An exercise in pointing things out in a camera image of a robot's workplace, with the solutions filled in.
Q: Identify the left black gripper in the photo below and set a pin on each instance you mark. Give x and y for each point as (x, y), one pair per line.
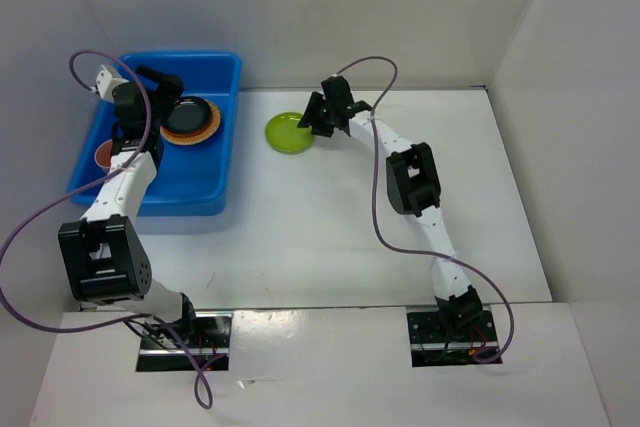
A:
(167, 84)

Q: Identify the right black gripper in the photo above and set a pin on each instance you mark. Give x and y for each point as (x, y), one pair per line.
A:
(310, 116)

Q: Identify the black plastic plate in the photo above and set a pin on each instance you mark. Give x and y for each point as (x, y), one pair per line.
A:
(190, 114)

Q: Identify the green plastic plate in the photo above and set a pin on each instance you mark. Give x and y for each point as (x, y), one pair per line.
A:
(283, 134)

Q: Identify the orange plastic plate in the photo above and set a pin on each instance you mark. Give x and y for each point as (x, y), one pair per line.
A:
(212, 119)

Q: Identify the orange-brown woven round tray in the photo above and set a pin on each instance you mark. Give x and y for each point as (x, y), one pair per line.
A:
(192, 139)

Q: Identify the pink plastic cup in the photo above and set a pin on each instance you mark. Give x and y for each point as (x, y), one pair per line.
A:
(102, 156)

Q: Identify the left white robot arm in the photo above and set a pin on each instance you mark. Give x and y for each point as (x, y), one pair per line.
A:
(105, 261)

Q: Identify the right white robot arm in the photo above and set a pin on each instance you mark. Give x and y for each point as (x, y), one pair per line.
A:
(413, 190)

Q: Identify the blue plastic bin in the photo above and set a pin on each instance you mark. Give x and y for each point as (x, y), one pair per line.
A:
(193, 175)

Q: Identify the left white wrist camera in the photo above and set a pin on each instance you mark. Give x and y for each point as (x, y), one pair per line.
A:
(107, 80)

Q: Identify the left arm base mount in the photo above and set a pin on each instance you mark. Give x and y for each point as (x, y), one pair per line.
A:
(208, 342)

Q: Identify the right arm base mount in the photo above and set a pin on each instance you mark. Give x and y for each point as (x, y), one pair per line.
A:
(431, 345)

